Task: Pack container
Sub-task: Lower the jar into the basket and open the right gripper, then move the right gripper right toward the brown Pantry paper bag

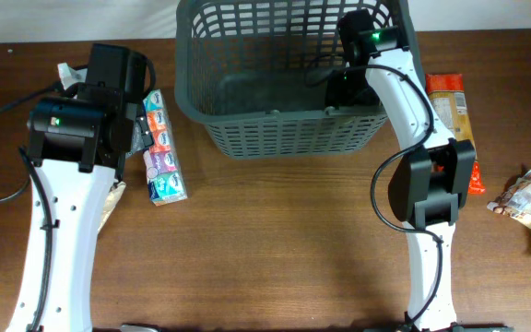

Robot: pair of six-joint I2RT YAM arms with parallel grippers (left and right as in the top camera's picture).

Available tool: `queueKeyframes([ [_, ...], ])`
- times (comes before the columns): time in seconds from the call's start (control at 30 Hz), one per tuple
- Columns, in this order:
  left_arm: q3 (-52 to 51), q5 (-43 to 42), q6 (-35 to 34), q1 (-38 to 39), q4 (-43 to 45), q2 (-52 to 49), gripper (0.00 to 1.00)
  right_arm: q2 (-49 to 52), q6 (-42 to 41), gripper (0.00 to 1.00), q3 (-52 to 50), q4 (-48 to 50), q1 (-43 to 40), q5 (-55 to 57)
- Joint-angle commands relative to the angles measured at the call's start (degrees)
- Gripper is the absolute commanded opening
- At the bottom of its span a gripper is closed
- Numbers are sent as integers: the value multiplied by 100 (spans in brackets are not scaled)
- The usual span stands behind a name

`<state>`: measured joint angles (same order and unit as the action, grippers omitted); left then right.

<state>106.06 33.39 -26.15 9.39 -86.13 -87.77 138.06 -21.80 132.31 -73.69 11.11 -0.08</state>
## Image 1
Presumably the beige brown snack pouch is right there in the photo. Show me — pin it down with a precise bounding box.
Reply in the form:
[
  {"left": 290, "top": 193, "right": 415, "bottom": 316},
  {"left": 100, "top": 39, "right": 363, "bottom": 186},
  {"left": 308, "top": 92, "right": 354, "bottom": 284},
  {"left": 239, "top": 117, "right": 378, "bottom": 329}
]
[{"left": 98, "top": 182, "right": 126, "bottom": 232}]

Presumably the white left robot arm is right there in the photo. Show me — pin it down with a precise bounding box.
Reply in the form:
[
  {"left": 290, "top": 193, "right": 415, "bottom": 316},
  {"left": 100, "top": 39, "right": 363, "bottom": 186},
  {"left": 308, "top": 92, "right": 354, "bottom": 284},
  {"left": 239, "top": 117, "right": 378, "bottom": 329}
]
[{"left": 7, "top": 43, "right": 156, "bottom": 331}]

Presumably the grey plastic lattice basket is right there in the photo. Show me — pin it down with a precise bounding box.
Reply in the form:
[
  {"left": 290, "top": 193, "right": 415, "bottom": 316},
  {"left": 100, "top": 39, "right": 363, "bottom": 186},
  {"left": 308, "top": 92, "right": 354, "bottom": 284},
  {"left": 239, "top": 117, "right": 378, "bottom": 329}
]
[{"left": 175, "top": 0, "right": 419, "bottom": 160}]

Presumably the colourful Kleenex tissue multipack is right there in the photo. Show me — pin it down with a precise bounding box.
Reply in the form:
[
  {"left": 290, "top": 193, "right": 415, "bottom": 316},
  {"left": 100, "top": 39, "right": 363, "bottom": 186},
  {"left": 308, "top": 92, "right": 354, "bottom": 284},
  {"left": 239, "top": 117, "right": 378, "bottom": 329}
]
[{"left": 143, "top": 89, "right": 187, "bottom": 206}]

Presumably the orange spaghetti pasta packet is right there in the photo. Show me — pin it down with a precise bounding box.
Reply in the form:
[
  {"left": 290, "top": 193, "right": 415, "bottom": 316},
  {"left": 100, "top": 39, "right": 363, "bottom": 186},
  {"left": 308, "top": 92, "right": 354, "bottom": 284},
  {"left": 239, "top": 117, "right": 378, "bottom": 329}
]
[{"left": 424, "top": 72, "right": 487, "bottom": 196}]

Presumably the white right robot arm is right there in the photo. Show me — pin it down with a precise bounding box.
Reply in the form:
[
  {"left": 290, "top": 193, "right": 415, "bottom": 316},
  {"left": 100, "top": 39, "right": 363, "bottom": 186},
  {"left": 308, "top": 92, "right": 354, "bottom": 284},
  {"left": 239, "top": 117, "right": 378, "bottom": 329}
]
[{"left": 337, "top": 9, "right": 476, "bottom": 331}]

